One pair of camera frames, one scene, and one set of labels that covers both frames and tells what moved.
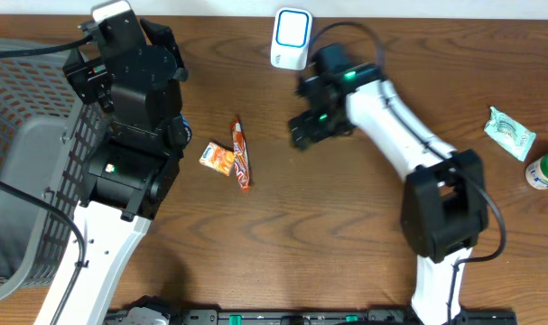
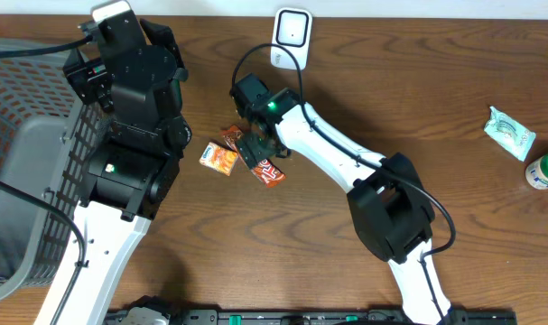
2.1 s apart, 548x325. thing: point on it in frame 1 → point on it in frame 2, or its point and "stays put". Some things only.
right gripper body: (320, 124) → (254, 145)
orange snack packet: (218, 159) stays put
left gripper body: (74, 69) stays put
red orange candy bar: (242, 160) → (265, 171)
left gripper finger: (162, 35) stays put
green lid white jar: (545, 171) stays put
